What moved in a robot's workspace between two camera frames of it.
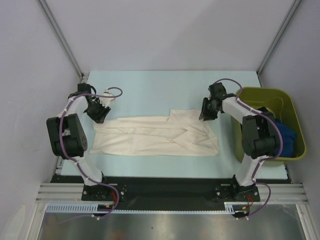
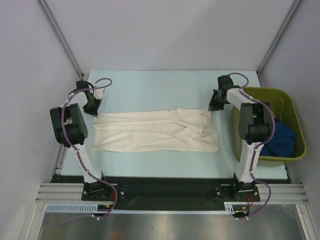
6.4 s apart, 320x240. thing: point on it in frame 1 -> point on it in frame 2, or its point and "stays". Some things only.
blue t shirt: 288,137 stays
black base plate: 169,191 stays
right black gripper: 204,113 -> 213,105
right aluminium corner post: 278,36 stays
